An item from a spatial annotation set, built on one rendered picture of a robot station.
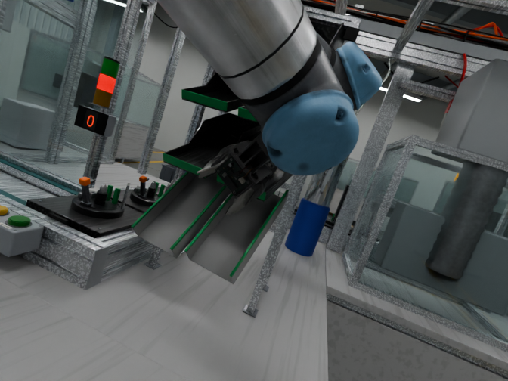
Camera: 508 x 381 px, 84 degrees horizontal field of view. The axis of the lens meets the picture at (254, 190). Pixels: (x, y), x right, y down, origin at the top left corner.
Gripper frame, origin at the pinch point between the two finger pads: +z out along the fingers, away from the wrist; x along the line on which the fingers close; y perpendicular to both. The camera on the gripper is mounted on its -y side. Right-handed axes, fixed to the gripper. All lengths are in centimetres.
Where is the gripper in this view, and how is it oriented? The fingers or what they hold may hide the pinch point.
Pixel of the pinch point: (218, 192)
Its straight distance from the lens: 58.6
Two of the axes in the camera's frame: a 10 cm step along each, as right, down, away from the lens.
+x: 6.0, 8.0, 0.0
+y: -4.7, 3.5, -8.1
